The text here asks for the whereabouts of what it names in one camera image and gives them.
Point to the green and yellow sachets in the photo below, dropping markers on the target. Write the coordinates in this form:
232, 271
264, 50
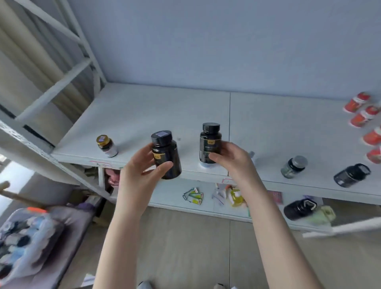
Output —
194, 196

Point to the person's right hand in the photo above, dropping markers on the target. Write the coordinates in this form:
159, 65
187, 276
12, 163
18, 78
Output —
241, 169

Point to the pink packet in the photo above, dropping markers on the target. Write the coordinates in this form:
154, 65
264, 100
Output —
276, 197

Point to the pink cloth item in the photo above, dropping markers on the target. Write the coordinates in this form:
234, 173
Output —
113, 177

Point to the person's left hand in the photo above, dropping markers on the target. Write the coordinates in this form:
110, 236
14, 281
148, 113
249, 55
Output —
131, 181

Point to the wooden stick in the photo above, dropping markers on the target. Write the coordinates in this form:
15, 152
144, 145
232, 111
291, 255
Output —
17, 197

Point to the yellow plastic bottle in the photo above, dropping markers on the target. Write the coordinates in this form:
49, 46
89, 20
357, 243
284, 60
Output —
236, 198

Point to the black wide supplement bottle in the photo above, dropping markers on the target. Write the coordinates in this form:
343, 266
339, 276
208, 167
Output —
351, 175

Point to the person's right thumb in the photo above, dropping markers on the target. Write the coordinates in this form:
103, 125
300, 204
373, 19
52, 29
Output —
218, 158

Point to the blue patterned bag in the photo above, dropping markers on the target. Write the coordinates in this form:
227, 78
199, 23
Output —
23, 241

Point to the black bottle with grey sticker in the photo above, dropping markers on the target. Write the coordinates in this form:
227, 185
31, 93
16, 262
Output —
167, 151

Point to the black shoe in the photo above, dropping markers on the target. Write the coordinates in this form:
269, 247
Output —
299, 209

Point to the small brown gold-lidded bottle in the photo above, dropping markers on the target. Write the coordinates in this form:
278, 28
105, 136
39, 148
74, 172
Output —
107, 146

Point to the green bottle with grey lid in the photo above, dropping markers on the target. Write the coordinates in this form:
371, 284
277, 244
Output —
293, 166

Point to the beige curtain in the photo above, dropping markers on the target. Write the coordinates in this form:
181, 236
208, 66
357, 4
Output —
26, 68

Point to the white plastic packet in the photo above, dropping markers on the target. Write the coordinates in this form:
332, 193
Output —
219, 195

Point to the black bottle with gold label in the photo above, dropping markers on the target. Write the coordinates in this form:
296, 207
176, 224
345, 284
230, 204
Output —
210, 140

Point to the white round lid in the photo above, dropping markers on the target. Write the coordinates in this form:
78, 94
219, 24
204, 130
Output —
205, 165

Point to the person's right forearm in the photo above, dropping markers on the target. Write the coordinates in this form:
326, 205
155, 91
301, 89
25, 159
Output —
276, 238

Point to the red bottle with white label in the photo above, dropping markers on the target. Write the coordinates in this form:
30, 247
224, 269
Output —
375, 156
356, 102
372, 137
363, 116

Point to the person's left forearm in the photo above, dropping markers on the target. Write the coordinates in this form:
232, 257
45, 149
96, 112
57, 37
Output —
119, 247

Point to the white metal shelf rack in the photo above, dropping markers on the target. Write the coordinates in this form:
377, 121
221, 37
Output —
143, 113

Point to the person's left thumb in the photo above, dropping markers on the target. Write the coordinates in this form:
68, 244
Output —
160, 169

